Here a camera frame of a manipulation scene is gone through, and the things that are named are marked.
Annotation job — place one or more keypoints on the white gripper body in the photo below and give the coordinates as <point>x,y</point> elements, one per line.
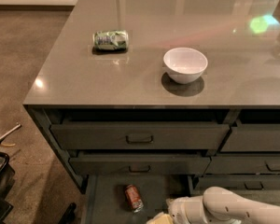
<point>179,209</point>

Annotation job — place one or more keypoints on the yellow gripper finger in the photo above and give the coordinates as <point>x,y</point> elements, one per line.
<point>161,218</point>

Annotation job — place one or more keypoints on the red coke can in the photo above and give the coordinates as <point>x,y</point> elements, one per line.
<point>134,198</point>

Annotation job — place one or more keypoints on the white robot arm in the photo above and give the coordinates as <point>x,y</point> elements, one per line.
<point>218,206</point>

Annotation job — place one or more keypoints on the open bottom left drawer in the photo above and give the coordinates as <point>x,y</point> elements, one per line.
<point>107,204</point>

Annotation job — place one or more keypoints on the top right drawer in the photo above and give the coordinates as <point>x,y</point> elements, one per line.
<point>253,137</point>

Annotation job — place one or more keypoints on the middle right drawer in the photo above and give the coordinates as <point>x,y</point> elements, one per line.
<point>244,165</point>

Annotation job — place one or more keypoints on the middle left drawer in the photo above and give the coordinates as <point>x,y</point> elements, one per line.
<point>138,163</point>

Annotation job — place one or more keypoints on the top left drawer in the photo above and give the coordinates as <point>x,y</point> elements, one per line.
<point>139,135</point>

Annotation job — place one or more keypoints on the grey counter cabinet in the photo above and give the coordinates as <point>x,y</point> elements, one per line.
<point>79,83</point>

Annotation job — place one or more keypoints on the green crushed soda can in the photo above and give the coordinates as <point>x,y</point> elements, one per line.
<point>111,40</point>

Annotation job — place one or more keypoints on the black object on floor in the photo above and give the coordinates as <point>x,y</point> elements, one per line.
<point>69,215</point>

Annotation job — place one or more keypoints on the white bowl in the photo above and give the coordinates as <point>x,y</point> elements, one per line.
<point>184,65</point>

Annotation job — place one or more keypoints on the black cart with items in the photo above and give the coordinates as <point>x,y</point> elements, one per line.
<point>6,183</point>

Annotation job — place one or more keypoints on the metal rod on floor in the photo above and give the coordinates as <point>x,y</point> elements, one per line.
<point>15,128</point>

